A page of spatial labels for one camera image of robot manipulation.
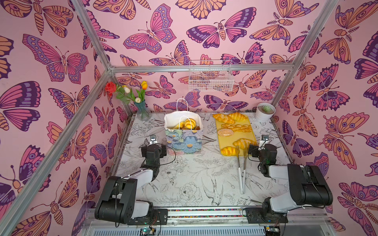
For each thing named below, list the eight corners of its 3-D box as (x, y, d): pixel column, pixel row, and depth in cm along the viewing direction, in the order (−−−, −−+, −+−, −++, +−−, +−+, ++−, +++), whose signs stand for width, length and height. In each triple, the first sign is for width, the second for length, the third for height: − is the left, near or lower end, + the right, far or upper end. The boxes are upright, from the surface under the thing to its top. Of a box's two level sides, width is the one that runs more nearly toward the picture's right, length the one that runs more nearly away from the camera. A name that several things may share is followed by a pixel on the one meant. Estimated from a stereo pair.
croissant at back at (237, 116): (229, 122, 117) (230, 117, 113) (228, 116, 120) (229, 112, 116) (245, 121, 117) (247, 117, 113) (244, 116, 120) (245, 112, 116)
